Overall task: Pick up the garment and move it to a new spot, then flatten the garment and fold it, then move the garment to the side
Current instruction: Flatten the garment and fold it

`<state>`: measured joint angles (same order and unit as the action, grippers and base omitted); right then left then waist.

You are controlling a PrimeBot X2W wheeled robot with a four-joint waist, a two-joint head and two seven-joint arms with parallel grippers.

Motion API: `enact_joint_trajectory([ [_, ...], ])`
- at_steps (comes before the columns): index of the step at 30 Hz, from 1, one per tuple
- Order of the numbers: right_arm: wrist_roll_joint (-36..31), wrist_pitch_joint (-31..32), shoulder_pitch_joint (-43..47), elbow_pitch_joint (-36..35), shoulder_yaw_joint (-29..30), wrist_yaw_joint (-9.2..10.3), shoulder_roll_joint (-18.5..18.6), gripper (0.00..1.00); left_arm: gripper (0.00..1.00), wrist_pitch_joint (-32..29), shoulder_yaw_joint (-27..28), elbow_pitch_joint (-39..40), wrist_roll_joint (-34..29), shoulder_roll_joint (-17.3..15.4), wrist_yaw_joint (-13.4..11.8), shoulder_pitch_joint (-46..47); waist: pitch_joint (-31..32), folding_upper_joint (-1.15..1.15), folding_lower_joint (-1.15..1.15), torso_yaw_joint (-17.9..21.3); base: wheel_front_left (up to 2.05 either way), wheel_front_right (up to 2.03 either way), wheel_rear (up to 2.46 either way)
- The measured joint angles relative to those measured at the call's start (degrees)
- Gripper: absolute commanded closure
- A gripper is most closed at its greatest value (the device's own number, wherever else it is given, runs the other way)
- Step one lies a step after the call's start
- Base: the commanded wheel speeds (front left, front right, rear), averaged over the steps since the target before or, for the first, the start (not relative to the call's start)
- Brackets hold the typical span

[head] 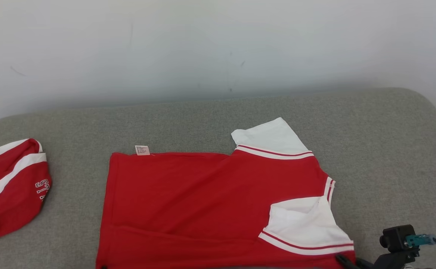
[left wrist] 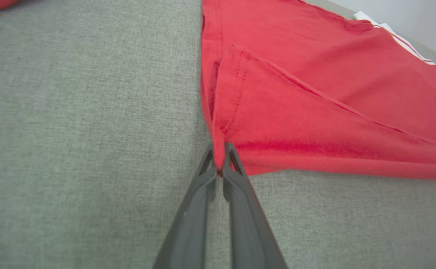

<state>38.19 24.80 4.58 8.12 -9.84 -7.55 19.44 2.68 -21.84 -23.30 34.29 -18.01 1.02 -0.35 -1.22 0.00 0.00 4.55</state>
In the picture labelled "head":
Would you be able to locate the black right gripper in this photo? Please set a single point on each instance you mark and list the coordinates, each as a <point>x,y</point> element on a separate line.
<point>389,261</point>

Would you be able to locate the red shirt with white sleeves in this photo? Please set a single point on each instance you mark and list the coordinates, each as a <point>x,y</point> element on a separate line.
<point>203,201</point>

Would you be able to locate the red shorts with Bulls print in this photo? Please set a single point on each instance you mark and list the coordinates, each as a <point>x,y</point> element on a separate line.
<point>12,198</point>

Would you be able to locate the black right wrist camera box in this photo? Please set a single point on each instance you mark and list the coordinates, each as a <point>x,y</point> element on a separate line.
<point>396,237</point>

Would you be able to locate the teal right camera connector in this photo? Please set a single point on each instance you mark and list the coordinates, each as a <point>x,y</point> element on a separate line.
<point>419,240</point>

